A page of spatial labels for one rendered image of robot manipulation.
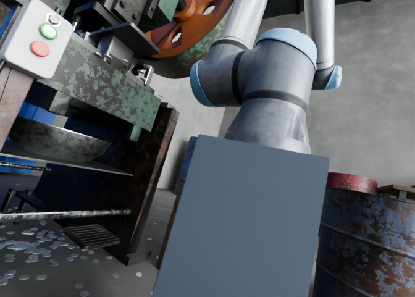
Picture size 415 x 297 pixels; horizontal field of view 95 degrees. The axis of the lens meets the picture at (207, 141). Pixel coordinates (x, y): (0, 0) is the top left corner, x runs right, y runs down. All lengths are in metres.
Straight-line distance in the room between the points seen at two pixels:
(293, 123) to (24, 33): 0.51
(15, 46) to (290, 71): 0.49
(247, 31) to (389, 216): 0.73
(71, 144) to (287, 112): 0.66
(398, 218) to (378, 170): 2.92
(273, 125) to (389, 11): 4.89
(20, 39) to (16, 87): 0.10
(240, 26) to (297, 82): 0.23
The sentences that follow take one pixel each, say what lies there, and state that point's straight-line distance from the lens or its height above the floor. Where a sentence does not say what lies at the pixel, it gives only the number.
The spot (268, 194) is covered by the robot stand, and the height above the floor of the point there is 0.39.
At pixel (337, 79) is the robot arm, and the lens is 0.79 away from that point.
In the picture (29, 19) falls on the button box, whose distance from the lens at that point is 0.54.
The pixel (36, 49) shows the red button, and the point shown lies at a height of 0.53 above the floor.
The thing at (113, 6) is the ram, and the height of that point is 0.90.
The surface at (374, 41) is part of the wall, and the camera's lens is 4.74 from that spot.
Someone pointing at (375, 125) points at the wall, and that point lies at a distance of 3.97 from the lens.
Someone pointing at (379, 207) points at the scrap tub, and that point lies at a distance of 0.90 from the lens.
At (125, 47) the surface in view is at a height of 0.76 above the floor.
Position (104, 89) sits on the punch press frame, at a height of 0.56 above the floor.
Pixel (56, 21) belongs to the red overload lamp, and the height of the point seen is 0.61.
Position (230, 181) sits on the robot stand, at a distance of 0.27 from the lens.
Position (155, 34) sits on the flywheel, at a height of 1.19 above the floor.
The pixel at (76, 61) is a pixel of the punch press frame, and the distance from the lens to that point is 0.68.
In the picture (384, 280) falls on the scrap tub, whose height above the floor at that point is 0.23.
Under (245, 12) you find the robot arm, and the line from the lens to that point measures 0.56.
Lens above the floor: 0.39
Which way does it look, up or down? 10 degrees up
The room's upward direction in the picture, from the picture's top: 16 degrees clockwise
